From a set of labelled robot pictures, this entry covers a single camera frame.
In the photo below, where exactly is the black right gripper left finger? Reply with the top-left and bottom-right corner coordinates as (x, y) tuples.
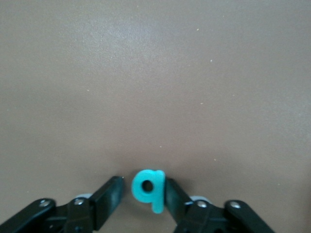
(0, 176), (124, 233)

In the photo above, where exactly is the teal letter b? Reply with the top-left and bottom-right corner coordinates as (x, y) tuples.
(131, 169), (166, 214)

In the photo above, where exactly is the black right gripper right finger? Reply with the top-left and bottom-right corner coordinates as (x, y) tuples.
(165, 178), (275, 233)

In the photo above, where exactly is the brown table cover sheet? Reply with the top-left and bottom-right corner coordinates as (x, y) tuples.
(0, 0), (311, 233)

